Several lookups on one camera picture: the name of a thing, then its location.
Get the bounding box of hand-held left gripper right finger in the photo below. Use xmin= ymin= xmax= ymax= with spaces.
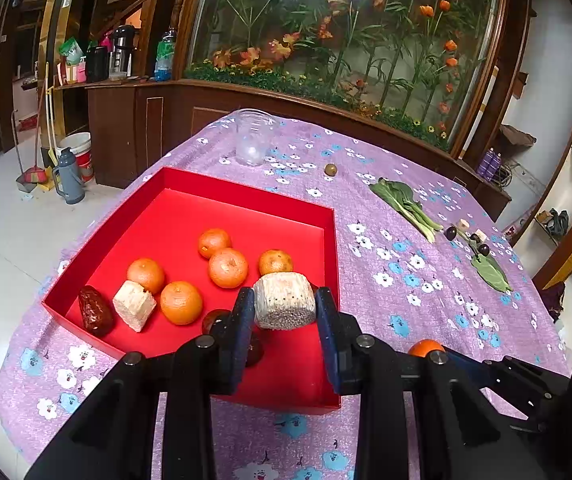
xmin=314 ymin=287 xmax=547 ymax=480

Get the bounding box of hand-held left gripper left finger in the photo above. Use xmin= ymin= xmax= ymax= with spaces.
xmin=25 ymin=287 xmax=257 ymax=480

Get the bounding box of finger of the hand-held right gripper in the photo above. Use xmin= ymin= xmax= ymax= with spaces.
xmin=441 ymin=347 xmax=499 ymax=391

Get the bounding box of red date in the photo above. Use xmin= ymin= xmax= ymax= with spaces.
xmin=201 ymin=309 xmax=232 ymax=336
xmin=78 ymin=285 xmax=115 ymax=337
xmin=245 ymin=332 xmax=265 ymax=368

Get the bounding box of tangerine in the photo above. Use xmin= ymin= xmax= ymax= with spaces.
xmin=127 ymin=258 xmax=166 ymax=295
xmin=258 ymin=250 xmax=294 ymax=277
xmin=208 ymin=247 xmax=249 ymax=289
xmin=160 ymin=281 xmax=204 ymax=326
xmin=198 ymin=228 xmax=233 ymax=260
xmin=408 ymin=339 xmax=446 ymax=359

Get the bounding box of red tray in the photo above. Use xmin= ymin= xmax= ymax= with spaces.
xmin=41 ymin=166 xmax=342 ymax=416

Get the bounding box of purple floral tablecloth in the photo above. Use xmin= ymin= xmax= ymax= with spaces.
xmin=0 ymin=109 xmax=572 ymax=480

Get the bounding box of dark purple cloth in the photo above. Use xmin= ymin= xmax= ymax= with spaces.
xmin=541 ymin=282 xmax=567 ymax=323

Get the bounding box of green leaf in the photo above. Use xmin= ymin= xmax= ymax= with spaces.
xmin=470 ymin=255 xmax=513 ymax=293

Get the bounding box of bok choy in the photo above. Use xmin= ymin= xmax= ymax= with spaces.
xmin=369 ymin=178 xmax=444 ymax=244

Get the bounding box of dark green cloth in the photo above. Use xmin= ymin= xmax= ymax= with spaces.
xmin=546 ymin=208 xmax=572 ymax=241

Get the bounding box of clear plastic cup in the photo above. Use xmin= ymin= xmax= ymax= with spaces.
xmin=235 ymin=108 xmax=276 ymax=167

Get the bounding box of brown cardboard piece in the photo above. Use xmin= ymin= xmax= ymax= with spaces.
xmin=498 ymin=124 xmax=537 ymax=147

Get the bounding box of grey thermos jug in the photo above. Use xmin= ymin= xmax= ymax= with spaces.
xmin=52 ymin=147 xmax=87 ymax=206

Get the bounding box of wooden cabinet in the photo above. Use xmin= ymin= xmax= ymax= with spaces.
xmin=86 ymin=79 xmax=512 ymax=221

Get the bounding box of white bucket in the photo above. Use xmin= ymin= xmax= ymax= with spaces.
xmin=56 ymin=132 xmax=93 ymax=183

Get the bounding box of broom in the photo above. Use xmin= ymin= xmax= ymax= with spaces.
xmin=11 ymin=110 xmax=49 ymax=193

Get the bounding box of plastic water bottle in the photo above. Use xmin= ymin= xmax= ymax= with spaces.
xmin=154 ymin=27 xmax=177 ymax=82

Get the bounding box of black box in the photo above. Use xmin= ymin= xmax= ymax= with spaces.
xmin=86 ymin=46 xmax=110 ymax=83

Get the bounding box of black thermos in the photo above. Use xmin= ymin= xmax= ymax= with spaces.
xmin=110 ymin=25 xmax=139 ymax=78

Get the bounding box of pink bag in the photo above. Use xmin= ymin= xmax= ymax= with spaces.
xmin=68 ymin=57 xmax=88 ymax=85

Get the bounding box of green packet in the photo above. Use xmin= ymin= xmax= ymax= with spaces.
xmin=59 ymin=37 xmax=84 ymax=66

